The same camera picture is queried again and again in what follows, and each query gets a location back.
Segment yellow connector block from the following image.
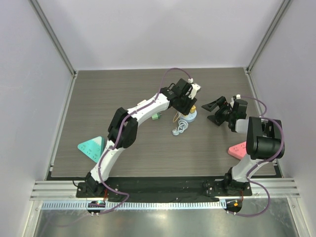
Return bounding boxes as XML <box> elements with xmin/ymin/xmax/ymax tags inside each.
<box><xmin>190</xmin><ymin>106</ymin><xmax>196</xmax><ymax>114</ymax></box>

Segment light blue cable holder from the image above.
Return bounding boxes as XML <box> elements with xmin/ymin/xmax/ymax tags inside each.
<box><xmin>172</xmin><ymin>111</ymin><xmax>198</xmax><ymax>136</ymax></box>

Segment green cube plug adapter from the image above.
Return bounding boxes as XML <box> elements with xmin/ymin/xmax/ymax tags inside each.
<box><xmin>152</xmin><ymin>113</ymin><xmax>161</xmax><ymax>120</ymax></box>

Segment pink triangular power socket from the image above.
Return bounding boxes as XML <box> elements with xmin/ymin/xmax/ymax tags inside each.
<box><xmin>228</xmin><ymin>141</ymin><xmax>246</xmax><ymax>160</ymax></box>

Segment teal triangular power socket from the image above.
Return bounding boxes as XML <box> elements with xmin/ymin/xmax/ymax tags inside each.
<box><xmin>77</xmin><ymin>136</ymin><xmax>105</xmax><ymax>163</ymax></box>

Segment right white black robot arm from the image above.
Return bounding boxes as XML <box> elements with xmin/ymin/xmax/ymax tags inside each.
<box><xmin>202</xmin><ymin>95</ymin><xmax>285</xmax><ymax>197</ymax></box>

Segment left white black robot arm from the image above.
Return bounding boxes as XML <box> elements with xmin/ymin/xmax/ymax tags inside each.
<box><xmin>80</xmin><ymin>79</ymin><xmax>201</xmax><ymax>198</ymax></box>

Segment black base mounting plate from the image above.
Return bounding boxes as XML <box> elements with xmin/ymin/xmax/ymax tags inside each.
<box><xmin>76</xmin><ymin>173</ymin><xmax>252</xmax><ymax>198</ymax></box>

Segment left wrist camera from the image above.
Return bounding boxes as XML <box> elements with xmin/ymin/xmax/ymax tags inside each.
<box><xmin>188</xmin><ymin>78</ymin><xmax>201</xmax><ymax>99</ymax></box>

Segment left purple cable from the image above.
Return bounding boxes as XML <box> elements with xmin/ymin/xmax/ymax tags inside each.
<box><xmin>97</xmin><ymin>68</ymin><xmax>193</xmax><ymax>214</ymax></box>

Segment slotted cable duct strip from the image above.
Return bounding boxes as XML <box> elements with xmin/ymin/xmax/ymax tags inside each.
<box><xmin>41</xmin><ymin>200</ymin><xmax>226</xmax><ymax>211</ymax></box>

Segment aluminium frame rail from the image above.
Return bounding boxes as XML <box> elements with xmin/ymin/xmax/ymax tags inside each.
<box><xmin>30</xmin><ymin>181</ymin><xmax>77</xmax><ymax>200</ymax></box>

